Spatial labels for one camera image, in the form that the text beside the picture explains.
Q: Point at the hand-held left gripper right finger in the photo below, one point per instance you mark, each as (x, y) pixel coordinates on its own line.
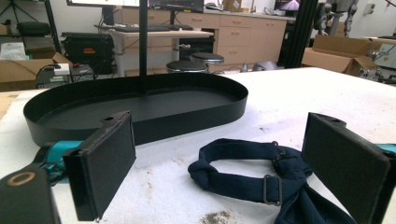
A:
(342, 168)

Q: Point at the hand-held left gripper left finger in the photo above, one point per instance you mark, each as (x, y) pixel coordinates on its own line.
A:
(99, 168)

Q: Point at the black oval tray with pole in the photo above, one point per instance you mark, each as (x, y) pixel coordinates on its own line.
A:
(174, 105)

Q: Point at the navy blue bow tie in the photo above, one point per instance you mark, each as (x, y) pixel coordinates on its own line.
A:
(233, 184)

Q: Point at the white table cloth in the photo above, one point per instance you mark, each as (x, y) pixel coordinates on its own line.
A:
(311, 93)

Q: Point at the white power adapter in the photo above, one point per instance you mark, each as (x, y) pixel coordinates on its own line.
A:
(62, 69)

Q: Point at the open cardboard box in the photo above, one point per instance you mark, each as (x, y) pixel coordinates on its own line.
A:
(336, 54)
(18, 70)

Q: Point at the black equipment case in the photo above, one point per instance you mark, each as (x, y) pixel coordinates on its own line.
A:
(88, 51)

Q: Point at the round black stool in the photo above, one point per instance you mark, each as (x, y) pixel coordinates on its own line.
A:
(207, 58)
(186, 66)

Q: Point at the black keyboard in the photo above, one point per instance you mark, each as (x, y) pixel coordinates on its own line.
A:
(130, 29)

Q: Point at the white plastic bag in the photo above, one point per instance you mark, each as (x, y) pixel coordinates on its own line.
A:
(12, 51)

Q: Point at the grey robot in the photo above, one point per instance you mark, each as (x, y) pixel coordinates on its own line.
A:
(337, 15)

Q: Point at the wooden desk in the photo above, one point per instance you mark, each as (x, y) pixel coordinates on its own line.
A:
(174, 34)

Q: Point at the black tripod stand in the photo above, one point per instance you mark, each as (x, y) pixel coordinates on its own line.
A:
(51, 21)

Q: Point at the wooden drawer cabinet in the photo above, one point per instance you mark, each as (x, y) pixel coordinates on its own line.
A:
(249, 37)

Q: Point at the small cardboard box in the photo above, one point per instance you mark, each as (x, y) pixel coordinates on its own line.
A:
(233, 5)

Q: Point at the black metal frame post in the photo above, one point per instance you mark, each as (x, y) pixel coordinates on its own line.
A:
(300, 34)

